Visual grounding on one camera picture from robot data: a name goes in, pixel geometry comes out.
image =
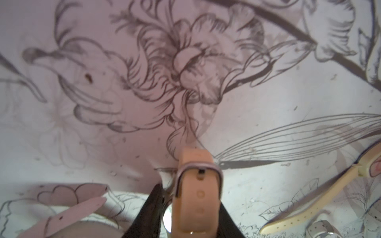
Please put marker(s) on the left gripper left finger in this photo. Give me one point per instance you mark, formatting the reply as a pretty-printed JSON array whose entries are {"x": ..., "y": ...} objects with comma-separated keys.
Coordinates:
[{"x": 147, "y": 223}]

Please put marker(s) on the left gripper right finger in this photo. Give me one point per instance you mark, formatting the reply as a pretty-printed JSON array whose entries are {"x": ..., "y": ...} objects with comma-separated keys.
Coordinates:
[{"x": 226, "y": 226}]

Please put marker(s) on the peach strap silver buckle watch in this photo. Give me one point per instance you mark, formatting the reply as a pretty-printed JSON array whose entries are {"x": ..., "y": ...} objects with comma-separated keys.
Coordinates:
[{"x": 193, "y": 210}]

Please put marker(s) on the rose gold pink watch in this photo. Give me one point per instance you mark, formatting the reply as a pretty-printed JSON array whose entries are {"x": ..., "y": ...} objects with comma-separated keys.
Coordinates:
[{"x": 81, "y": 201}]

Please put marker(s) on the white strap watch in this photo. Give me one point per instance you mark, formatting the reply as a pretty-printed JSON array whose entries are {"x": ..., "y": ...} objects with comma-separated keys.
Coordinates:
[{"x": 322, "y": 229}]

